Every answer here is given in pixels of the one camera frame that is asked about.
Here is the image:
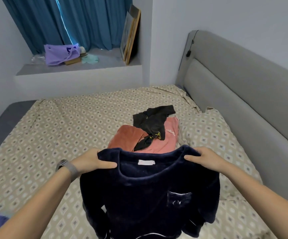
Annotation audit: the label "navy velvet garment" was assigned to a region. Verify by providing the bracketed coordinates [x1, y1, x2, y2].
[79, 144, 221, 239]

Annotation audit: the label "person's left forearm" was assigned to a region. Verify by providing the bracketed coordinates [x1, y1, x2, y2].
[0, 167, 77, 239]

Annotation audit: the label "blue curtain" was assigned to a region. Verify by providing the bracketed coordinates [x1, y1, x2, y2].
[1, 0, 134, 54]

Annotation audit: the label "bed with patterned beige sheet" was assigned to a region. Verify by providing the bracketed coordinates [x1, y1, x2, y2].
[0, 30, 288, 239]

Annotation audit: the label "black cable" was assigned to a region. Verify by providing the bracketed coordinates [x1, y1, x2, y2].
[185, 31, 199, 58]

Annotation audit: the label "patterned beige pillow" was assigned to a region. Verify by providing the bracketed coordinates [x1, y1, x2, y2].
[178, 108, 264, 202]

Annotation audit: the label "person's right hand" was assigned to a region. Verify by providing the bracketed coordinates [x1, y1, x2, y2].
[184, 147, 230, 173]

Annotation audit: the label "pink shirt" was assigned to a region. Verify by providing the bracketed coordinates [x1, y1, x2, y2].
[143, 116, 180, 155]

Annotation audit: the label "person's left hand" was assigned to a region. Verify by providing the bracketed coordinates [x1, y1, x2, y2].
[70, 148, 118, 176]

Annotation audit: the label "black garment yellow print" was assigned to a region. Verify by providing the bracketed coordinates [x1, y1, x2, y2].
[132, 105, 176, 151]

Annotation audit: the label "leaning wooden picture frames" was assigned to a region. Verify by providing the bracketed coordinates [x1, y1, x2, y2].
[119, 4, 142, 66]

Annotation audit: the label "rust brown garment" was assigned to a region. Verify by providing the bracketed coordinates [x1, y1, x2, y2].
[107, 124, 150, 152]

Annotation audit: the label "grey upholstered headboard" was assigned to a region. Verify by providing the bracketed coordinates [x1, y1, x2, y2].
[176, 30, 288, 209]

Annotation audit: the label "small wooden box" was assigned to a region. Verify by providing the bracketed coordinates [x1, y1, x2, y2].
[64, 57, 83, 66]

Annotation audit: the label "purple cloth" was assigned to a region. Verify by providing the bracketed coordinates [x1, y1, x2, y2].
[44, 43, 83, 67]

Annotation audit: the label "clear plastic bag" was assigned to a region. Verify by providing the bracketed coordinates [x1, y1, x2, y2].
[30, 54, 46, 65]

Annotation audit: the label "person's right forearm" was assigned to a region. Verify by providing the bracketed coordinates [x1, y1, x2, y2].
[220, 162, 288, 239]

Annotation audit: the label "teal small item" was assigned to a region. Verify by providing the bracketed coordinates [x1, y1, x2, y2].
[81, 53, 100, 65]

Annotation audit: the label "grey band wristwatch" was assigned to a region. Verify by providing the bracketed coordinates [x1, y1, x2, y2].
[56, 159, 81, 182]

